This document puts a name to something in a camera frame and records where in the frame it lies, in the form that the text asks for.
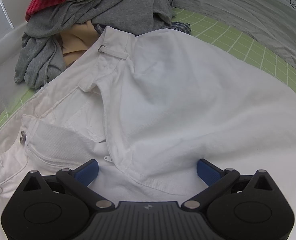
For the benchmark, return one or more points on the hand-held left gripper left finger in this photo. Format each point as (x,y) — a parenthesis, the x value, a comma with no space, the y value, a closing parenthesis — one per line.
(88,173)

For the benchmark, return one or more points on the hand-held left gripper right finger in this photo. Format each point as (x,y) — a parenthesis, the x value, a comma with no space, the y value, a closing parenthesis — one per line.
(208,173)

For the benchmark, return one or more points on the plaid garment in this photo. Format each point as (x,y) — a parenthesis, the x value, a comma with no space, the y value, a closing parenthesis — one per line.
(180,26)

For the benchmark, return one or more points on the green grid mat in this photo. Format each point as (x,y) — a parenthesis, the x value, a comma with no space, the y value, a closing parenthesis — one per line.
(250,45)

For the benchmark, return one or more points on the white pants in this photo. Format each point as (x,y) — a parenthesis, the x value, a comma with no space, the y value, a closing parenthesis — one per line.
(175,92)

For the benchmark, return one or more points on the white board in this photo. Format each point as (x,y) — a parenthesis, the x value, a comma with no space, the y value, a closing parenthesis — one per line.
(17,7)

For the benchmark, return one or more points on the grey garment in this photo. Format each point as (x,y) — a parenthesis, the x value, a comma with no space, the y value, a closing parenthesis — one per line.
(128,7)

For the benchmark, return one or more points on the beige garment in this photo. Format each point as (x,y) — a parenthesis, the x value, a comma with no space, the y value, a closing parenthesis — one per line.
(75,40)

